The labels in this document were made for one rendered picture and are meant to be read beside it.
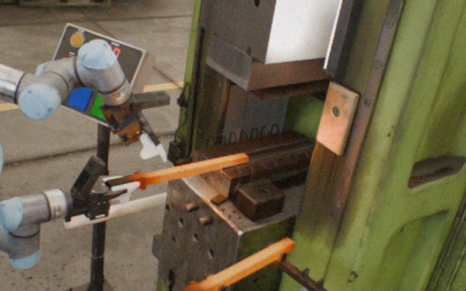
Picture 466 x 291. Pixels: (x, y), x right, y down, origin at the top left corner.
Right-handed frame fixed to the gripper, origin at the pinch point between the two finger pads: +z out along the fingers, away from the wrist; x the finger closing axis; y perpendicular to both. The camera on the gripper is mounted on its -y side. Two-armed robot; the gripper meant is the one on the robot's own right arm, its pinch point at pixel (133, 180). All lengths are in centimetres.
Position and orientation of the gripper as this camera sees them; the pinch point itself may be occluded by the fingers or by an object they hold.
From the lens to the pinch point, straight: 163.5
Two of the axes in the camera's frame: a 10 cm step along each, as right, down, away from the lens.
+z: 7.9, -1.6, 5.9
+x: 5.9, 4.6, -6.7
